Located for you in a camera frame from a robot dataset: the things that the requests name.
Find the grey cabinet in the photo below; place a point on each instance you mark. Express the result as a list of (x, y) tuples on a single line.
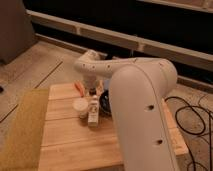
[(16, 31)]

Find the yellow green mat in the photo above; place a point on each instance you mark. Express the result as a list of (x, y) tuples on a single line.
[(21, 149)]

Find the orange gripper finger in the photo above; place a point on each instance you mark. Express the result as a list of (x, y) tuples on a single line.
[(79, 87), (99, 87)]

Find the black bowl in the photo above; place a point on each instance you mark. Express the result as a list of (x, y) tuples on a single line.
[(104, 103)]

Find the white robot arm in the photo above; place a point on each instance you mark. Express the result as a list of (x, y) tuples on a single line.
[(136, 89)]

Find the white plastic cup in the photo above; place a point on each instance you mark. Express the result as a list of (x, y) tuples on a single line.
[(80, 105)]

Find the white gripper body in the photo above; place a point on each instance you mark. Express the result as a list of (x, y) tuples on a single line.
[(90, 81)]

